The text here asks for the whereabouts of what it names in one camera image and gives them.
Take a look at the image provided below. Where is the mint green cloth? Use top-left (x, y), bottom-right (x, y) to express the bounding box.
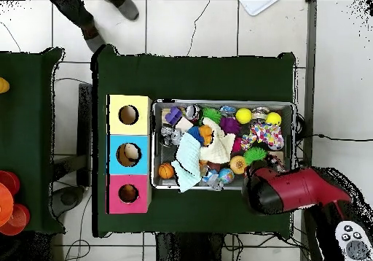
top-left (170, 132), bottom-right (202, 193)

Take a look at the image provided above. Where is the silver mesh bin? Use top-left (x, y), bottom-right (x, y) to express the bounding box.
top-left (150, 98), bottom-right (297, 191)

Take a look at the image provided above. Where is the wooden box with three holes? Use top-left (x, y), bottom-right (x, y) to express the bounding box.
top-left (106, 94), bottom-right (153, 215)

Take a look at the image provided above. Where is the green spiky ball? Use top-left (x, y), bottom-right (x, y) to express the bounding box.
top-left (200, 106), bottom-right (222, 125)
top-left (243, 146), bottom-right (268, 165)

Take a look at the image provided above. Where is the cream knitted cloth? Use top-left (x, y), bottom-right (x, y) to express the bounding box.
top-left (199, 117), bottom-right (236, 164)

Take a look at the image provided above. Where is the orange basketball toy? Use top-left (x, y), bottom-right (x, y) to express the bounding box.
top-left (157, 162), bottom-right (175, 179)

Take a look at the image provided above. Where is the purple rubber toy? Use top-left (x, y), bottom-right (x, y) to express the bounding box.
top-left (219, 116), bottom-right (243, 135)

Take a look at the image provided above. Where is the dark green table cloth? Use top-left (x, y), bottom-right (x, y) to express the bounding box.
top-left (90, 43), bottom-right (297, 238)

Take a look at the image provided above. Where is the hamburger squishy toy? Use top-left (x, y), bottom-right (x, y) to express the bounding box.
top-left (229, 155), bottom-right (248, 175)

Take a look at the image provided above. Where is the yellow ball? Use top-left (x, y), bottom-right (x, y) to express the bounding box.
top-left (265, 112), bottom-right (283, 127)
top-left (235, 107), bottom-right (253, 125)

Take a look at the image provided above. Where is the polka dot cloth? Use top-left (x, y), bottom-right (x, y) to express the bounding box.
top-left (239, 120), bottom-right (285, 152)

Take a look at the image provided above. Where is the person's leg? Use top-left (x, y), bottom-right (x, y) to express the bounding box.
top-left (106, 0), bottom-right (140, 21)
top-left (50, 0), bottom-right (106, 53)

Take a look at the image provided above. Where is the white tray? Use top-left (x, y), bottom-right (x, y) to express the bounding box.
top-left (238, 0), bottom-right (279, 17)

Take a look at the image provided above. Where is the green covered side table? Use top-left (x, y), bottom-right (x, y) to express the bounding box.
top-left (0, 47), bottom-right (66, 235)

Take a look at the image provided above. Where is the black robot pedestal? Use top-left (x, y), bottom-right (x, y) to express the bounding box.
top-left (155, 233), bottom-right (225, 261)

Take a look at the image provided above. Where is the black cable with connector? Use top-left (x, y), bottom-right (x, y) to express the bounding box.
top-left (297, 133), bottom-right (373, 142)

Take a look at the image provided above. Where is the grey metal rail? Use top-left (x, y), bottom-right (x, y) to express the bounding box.
top-left (302, 0), bottom-right (318, 171)

